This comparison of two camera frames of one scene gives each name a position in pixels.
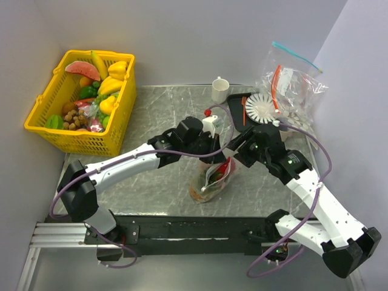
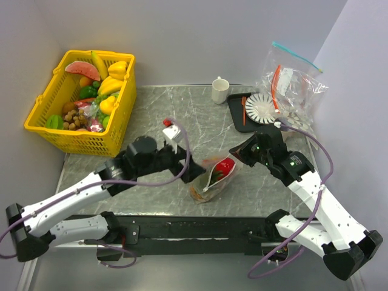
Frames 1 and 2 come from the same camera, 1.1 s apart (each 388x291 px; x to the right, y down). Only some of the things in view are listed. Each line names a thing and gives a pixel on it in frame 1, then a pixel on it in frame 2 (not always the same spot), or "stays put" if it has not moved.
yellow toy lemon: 107,105 stays put
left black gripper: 214,143 → 179,154
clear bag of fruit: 208,180 stays put
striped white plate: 260,108 stays put
